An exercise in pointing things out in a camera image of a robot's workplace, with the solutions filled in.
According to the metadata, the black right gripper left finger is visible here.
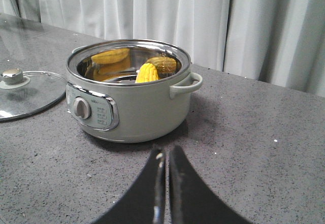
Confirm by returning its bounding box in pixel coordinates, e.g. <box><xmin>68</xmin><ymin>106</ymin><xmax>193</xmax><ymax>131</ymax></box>
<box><xmin>94</xmin><ymin>147</ymin><xmax>166</xmax><ymax>223</ymax></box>

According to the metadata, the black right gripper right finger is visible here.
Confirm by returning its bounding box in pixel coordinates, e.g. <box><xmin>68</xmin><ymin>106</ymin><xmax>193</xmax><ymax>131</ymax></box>
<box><xmin>169</xmin><ymin>145</ymin><xmax>250</xmax><ymax>223</ymax></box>

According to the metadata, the yellow corn cob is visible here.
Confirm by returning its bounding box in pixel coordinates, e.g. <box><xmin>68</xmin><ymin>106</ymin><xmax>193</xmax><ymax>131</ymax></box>
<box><xmin>135</xmin><ymin>63</ymin><xmax>159</xmax><ymax>83</ymax></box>

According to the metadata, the glass pot lid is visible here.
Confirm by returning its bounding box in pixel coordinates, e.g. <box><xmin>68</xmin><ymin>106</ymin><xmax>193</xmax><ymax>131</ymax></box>
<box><xmin>1</xmin><ymin>68</ymin><xmax>66</xmax><ymax>122</ymax></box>

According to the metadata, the pale green electric pot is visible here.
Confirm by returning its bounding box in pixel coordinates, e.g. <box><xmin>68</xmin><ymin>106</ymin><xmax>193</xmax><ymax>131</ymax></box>
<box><xmin>66</xmin><ymin>39</ymin><xmax>203</xmax><ymax>143</ymax></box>

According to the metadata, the white pleated curtain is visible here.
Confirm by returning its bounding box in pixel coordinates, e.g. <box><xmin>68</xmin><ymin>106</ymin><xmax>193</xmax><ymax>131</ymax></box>
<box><xmin>28</xmin><ymin>0</ymin><xmax>324</xmax><ymax>96</ymax></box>

